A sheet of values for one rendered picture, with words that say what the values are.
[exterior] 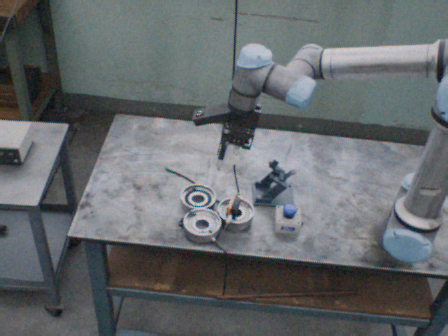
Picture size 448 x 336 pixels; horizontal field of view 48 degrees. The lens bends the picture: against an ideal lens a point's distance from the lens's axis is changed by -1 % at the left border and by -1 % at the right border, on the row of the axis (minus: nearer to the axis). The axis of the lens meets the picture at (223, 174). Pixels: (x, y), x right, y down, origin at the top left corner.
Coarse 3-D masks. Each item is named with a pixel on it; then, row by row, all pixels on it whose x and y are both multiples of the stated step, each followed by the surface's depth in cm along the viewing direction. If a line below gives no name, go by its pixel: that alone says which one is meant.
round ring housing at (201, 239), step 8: (200, 208) 146; (192, 216) 146; (216, 216) 145; (184, 224) 141; (192, 224) 142; (200, 224) 146; (208, 224) 144; (216, 224) 143; (192, 232) 139; (200, 232) 141; (216, 232) 140; (192, 240) 142; (200, 240) 140; (208, 240) 140
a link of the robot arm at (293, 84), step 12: (300, 60) 122; (276, 72) 117; (288, 72) 117; (300, 72) 118; (312, 72) 122; (264, 84) 118; (276, 84) 117; (288, 84) 116; (300, 84) 116; (312, 84) 116; (276, 96) 119; (288, 96) 117; (300, 96) 116; (312, 96) 121; (300, 108) 119
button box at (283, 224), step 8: (280, 208) 148; (280, 216) 145; (288, 216) 145; (296, 216) 146; (280, 224) 144; (288, 224) 144; (296, 224) 144; (280, 232) 146; (288, 232) 146; (296, 232) 146
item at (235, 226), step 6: (228, 198) 150; (240, 198) 150; (222, 204) 149; (228, 204) 151; (240, 204) 151; (246, 204) 150; (240, 210) 149; (252, 210) 148; (222, 216) 145; (240, 216) 146; (252, 216) 145; (222, 222) 145; (234, 222) 143; (240, 222) 143; (246, 222) 144; (228, 228) 146; (234, 228) 144; (240, 228) 145
